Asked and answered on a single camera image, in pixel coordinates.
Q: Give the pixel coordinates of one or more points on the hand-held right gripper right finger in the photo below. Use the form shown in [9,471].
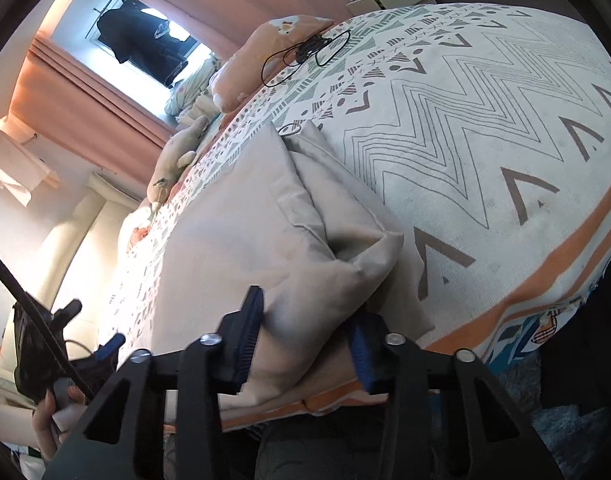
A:
[363,355]

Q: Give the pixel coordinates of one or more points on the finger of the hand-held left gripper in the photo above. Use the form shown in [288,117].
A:
[68,311]
[110,346]

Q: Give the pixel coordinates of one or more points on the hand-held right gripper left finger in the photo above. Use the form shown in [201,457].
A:
[248,330]

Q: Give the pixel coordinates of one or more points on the beige garment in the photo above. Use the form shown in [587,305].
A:
[245,220]

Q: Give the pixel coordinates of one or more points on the dark hanging clothes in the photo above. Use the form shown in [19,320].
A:
[140,40]

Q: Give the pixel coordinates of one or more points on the person's left hand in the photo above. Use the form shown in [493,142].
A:
[44,425]

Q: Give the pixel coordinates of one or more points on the cream padded headboard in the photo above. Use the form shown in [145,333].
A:
[75,240]

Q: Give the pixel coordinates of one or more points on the white hanging cloth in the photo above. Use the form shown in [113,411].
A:
[15,160]

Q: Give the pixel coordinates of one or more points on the colourful printed sheet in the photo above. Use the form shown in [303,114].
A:
[535,330]

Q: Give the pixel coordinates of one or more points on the grey plush animal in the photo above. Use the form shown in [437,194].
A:
[173,160]

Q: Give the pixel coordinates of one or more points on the grey shaggy rug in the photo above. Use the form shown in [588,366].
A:
[570,430]

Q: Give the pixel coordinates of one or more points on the white patterned blanket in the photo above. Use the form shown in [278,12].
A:
[460,135]

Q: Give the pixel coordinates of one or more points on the light blue bedding pile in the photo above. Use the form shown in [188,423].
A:
[195,85]

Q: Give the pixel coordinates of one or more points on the pink plush pillow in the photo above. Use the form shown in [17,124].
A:
[245,65]

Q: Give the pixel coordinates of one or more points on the window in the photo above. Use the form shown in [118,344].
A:
[75,10]

